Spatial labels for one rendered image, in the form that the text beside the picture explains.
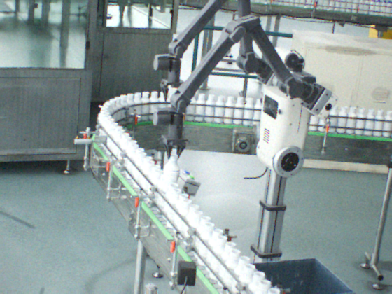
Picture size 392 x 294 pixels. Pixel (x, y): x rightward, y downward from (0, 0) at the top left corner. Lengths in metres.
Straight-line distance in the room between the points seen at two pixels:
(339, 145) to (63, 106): 2.42
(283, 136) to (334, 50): 3.65
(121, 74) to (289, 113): 5.06
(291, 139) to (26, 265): 2.15
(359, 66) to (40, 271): 3.65
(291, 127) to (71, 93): 3.08
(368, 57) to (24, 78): 3.07
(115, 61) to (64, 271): 3.85
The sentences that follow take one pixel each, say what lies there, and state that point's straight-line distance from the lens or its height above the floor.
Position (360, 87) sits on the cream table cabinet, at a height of 0.81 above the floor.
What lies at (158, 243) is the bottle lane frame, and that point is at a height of 0.91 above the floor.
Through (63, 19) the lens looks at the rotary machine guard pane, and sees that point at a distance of 6.38.
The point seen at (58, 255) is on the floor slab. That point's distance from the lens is 5.37.
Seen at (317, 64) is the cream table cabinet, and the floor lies 0.99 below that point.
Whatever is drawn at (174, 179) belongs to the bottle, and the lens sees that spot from 3.42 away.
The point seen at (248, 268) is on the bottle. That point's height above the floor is 1.16.
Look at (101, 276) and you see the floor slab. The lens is 5.12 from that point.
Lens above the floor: 2.36
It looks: 17 degrees down
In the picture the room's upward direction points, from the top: 6 degrees clockwise
